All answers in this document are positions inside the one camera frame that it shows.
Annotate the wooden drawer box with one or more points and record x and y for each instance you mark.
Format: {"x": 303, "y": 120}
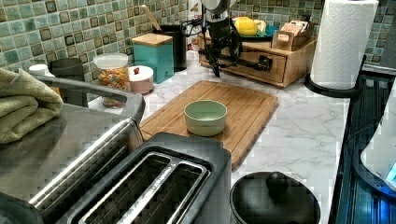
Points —
{"x": 288, "y": 65}

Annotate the black pot lid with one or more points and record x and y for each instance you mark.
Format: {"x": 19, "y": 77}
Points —
{"x": 272, "y": 198}

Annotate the white-capped bottle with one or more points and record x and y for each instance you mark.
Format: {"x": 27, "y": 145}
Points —
{"x": 42, "y": 70}

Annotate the wooden spatula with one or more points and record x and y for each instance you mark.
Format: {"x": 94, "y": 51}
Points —
{"x": 152, "y": 19}

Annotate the light green bowl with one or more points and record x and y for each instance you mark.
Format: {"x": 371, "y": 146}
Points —
{"x": 205, "y": 117}

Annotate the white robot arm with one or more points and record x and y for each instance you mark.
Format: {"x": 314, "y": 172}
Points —
{"x": 216, "y": 7}

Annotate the bamboo cutting board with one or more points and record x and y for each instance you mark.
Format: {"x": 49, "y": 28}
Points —
{"x": 248, "y": 112}

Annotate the black two-slot toaster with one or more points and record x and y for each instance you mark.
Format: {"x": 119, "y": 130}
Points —
{"x": 170, "y": 179}

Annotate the pink bowl with white lid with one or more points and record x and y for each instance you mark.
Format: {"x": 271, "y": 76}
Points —
{"x": 141, "y": 79}

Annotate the yellow lemon toy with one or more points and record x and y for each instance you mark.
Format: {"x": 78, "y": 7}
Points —
{"x": 245, "y": 26}

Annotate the folded beige towel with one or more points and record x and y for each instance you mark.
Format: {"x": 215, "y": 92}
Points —
{"x": 25, "y": 104}

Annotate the tea bag packets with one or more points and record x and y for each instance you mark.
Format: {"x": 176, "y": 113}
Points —
{"x": 295, "y": 27}

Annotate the dark grey cup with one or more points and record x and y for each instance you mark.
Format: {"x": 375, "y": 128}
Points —
{"x": 70, "y": 68}

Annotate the black paper towel holder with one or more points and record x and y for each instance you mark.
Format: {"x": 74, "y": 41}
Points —
{"x": 334, "y": 93}

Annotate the teal canister with wooden lid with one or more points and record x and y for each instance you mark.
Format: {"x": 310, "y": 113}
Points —
{"x": 156, "y": 52}

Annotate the glass jar of snacks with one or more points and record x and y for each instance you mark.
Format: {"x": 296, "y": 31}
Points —
{"x": 114, "y": 70}

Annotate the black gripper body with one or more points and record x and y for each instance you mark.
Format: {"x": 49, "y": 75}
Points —
{"x": 223, "y": 35}

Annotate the stainless steel toaster oven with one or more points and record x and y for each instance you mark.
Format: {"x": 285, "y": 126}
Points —
{"x": 52, "y": 167}

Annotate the black utensil holder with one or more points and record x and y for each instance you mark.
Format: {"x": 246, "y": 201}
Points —
{"x": 179, "y": 45}

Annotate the blue plate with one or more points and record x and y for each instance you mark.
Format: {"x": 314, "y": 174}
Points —
{"x": 266, "y": 36}

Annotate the black drawer handle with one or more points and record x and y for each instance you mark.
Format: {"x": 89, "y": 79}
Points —
{"x": 263, "y": 64}

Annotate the paper towel roll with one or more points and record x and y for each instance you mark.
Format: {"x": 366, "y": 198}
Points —
{"x": 343, "y": 35}

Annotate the cereal box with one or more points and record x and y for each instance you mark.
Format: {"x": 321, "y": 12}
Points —
{"x": 194, "y": 9}

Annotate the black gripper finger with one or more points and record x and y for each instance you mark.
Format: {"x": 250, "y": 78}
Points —
{"x": 235, "y": 54}
{"x": 215, "y": 69}

